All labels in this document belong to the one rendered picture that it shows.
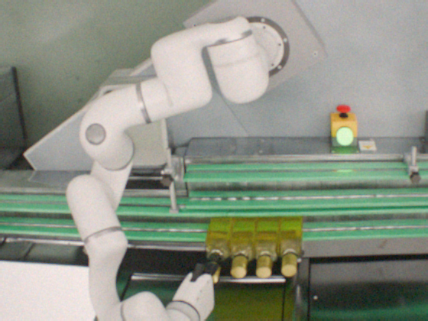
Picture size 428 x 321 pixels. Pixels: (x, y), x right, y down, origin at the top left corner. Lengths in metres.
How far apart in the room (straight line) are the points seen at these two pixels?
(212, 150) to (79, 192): 0.52
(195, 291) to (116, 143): 0.33
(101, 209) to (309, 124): 0.70
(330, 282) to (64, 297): 0.70
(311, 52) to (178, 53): 0.41
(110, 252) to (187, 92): 0.34
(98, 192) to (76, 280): 0.50
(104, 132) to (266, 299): 0.60
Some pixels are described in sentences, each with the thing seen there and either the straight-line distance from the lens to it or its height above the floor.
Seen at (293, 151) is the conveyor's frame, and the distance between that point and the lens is 1.59.
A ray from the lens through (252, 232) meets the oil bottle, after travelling 1.50.
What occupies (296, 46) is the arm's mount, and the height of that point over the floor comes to 0.87.
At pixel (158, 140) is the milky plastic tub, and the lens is 1.71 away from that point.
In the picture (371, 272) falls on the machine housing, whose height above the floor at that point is 0.95.
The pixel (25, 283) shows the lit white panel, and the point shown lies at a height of 1.09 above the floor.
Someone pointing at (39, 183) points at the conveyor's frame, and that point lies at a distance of 1.80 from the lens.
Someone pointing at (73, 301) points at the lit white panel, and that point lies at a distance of 1.58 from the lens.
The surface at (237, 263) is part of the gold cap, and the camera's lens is 1.41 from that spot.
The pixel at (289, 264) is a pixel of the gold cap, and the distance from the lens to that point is 1.39.
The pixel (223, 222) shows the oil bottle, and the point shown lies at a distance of 1.54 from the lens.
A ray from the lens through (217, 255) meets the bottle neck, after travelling 1.44.
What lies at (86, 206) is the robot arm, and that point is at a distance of 1.19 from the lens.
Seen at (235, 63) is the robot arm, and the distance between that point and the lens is 1.18.
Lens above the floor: 2.31
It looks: 64 degrees down
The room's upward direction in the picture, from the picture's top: 163 degrees counter-clockwise
